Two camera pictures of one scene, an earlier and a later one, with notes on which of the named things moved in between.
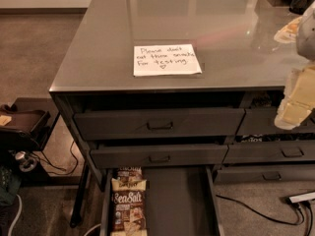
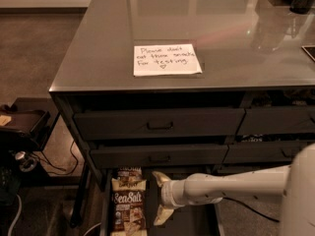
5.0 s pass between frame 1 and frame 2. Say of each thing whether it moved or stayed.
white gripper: moved
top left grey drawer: stayed
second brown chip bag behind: stayed
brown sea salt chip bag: stayed
